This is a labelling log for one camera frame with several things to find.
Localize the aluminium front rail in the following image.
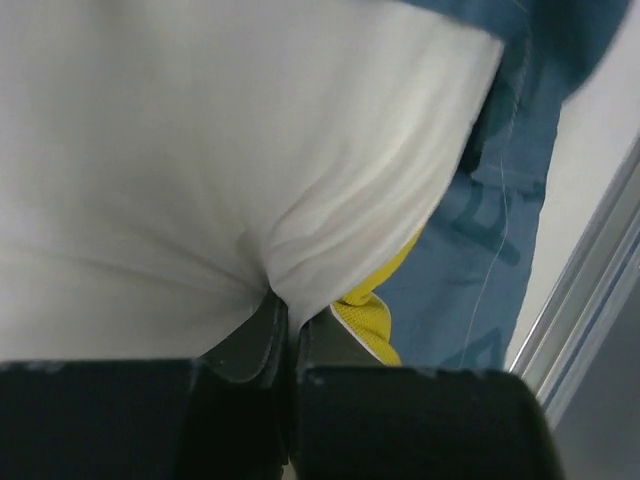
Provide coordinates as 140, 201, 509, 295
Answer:
509, 144, 639, 425

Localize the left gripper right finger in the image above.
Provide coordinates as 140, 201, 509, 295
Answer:
292, 312, 388, 479

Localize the white pillow with yellow edge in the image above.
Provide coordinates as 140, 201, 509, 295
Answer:
1, 1, 503, 360

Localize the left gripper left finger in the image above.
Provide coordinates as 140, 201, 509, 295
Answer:
197, 292, 288, 479

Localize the blue cartoon print pillowcase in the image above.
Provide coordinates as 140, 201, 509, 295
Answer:
366, 1, 629, 368

